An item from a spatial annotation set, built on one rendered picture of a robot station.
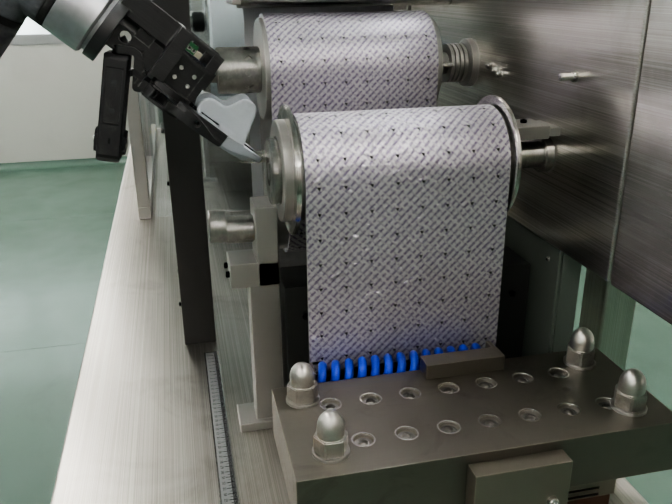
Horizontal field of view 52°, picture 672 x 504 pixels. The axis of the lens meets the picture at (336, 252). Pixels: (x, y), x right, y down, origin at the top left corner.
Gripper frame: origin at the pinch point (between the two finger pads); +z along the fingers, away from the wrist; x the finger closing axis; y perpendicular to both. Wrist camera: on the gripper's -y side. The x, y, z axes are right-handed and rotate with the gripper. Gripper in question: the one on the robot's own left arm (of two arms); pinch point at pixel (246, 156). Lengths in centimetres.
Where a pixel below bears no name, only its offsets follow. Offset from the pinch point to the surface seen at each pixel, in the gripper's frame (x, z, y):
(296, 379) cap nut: -15.6, 15.0, -13.9
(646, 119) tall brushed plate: -19.2, 24.4, 28.2
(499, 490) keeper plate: -29.5, 31.9, -7.8
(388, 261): -7.8, 18.5, 0.9
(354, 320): -7.8, 19.9, -7.0
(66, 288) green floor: 272, 27, -142
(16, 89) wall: 548, -65, -132
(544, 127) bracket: -4.0, 25.0, 24.1
